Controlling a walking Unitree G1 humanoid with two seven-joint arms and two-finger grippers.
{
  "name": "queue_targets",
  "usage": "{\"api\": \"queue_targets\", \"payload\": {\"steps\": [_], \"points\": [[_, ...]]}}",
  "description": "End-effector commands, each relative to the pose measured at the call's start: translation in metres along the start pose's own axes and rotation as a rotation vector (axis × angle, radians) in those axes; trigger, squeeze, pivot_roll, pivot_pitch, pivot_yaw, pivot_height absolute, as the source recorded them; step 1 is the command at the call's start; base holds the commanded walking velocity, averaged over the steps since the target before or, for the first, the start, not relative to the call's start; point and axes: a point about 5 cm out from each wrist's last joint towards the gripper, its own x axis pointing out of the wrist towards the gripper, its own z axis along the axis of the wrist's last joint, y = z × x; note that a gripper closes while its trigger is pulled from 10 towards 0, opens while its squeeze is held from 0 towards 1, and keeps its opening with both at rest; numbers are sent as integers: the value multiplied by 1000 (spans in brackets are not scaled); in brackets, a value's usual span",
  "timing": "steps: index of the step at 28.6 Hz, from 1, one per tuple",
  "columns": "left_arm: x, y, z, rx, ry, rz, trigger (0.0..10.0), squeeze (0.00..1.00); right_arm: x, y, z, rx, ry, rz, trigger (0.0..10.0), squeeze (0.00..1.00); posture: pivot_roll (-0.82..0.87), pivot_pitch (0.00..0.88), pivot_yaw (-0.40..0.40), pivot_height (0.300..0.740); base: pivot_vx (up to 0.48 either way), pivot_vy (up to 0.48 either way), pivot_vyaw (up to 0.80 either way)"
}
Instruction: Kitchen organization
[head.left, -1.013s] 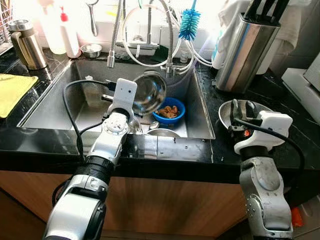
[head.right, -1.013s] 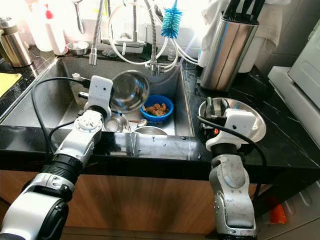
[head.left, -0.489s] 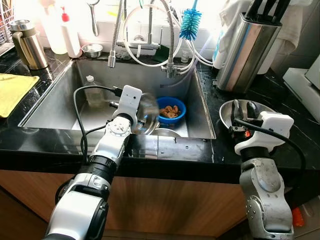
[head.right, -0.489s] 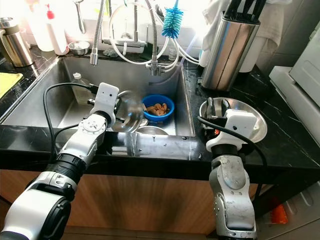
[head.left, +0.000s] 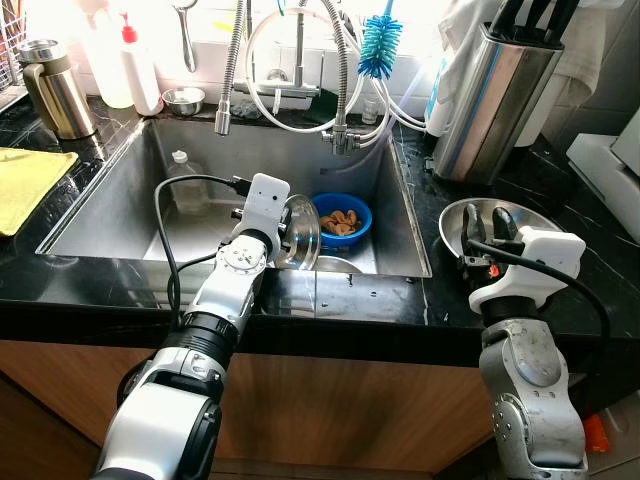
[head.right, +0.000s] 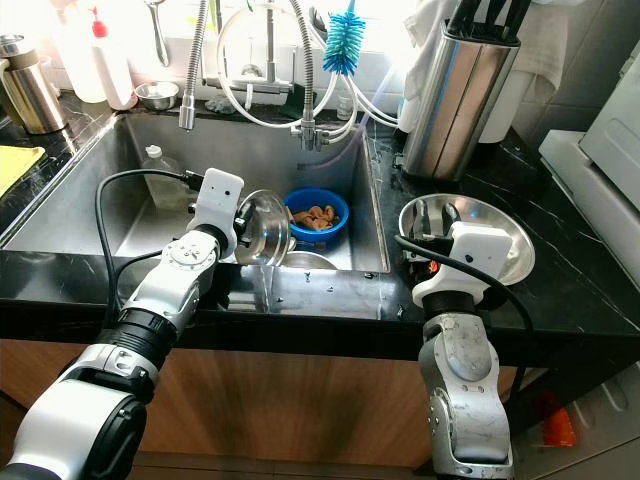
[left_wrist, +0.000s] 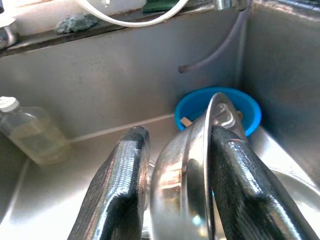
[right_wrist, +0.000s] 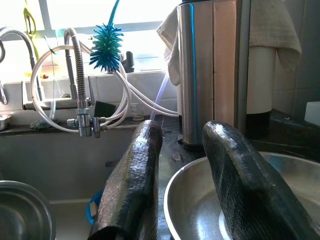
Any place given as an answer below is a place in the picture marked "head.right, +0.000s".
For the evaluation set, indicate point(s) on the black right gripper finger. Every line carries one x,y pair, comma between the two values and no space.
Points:
418,230
450,220

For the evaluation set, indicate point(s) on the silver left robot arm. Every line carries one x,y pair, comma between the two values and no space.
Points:
170,290

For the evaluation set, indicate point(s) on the large steel plate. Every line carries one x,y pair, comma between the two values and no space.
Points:
510,225

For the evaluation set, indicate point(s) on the brown food pieces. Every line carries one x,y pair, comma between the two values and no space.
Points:
317,217

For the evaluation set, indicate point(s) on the shallow steel dish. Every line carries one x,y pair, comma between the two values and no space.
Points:
310,262

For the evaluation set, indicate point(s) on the blue plastic bowl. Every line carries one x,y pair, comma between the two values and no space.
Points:
320,237

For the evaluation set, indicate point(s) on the clear plastic bottle white cap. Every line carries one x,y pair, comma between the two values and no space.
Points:
160,185

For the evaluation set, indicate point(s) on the steel knife block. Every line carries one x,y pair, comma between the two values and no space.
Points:
455,110

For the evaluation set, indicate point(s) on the thin white plastic tube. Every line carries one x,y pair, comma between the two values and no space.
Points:
375,108

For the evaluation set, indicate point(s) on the chrome faucet body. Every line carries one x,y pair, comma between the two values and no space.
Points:
258,93

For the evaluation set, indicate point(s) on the small steel bowl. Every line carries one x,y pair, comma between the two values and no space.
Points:
156,97

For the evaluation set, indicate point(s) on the white plastic tube loop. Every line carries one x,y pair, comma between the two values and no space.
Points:
220,70

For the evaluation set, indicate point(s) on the white appliance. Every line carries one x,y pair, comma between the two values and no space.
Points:
600,170

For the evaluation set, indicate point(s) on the yellow cloth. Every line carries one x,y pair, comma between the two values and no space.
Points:
15,168

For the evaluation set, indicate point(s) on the wooden cabinet front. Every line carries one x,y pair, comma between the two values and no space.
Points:
310,400

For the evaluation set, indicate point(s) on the stainless steel sink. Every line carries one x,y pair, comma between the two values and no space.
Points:
60,210

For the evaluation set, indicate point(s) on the white bottle red pump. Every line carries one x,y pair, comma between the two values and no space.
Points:
112,75

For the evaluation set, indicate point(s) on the teal bottle brush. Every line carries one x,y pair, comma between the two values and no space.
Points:
344,45

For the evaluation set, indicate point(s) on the orange item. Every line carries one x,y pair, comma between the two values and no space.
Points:
560,425

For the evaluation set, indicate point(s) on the steel thermos jug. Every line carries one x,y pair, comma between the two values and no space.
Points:
40,100

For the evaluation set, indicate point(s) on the translucent white bottle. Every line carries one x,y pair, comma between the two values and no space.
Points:
82,65

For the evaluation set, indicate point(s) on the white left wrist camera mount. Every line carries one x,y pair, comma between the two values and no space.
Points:
220,195

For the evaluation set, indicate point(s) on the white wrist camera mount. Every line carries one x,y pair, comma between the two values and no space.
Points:
220,195
478,258

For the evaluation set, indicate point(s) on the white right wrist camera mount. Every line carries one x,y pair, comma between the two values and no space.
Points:
478,258

